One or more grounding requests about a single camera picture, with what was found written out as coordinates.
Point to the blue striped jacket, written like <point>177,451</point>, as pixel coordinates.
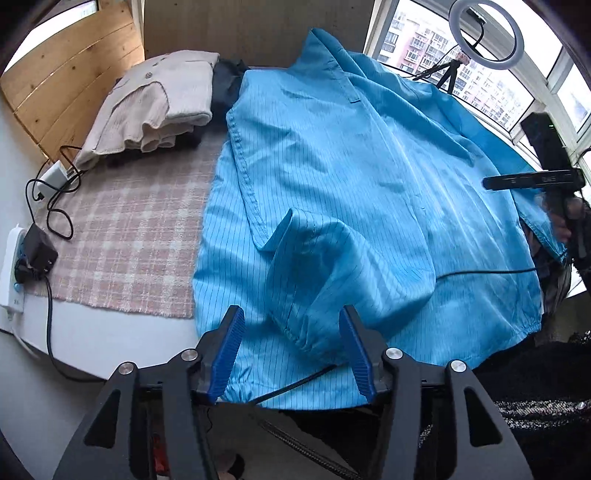
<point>346,184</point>

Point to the white power strip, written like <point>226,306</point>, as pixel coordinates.
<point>9,286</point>

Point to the beige folded garment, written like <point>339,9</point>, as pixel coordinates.
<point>152,97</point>

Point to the dark grey folded garment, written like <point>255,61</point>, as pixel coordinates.
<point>224,83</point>

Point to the person's right hand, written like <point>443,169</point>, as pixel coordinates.
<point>563,226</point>

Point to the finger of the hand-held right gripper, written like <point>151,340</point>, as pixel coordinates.
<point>508,181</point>

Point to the light wooden board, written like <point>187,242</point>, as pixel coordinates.
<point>240,27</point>

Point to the black power adapter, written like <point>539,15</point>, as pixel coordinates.
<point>39,251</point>

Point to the pine wood panel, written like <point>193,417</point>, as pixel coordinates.
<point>69,69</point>

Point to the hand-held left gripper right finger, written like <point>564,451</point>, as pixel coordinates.
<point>358,355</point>

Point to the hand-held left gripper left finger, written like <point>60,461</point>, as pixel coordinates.
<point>226,355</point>

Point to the pink plaid blanket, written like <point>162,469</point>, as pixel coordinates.
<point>129,240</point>

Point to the person's torso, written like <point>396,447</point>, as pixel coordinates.
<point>545,415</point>

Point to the black phone clamp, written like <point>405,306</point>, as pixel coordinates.
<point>478,21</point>

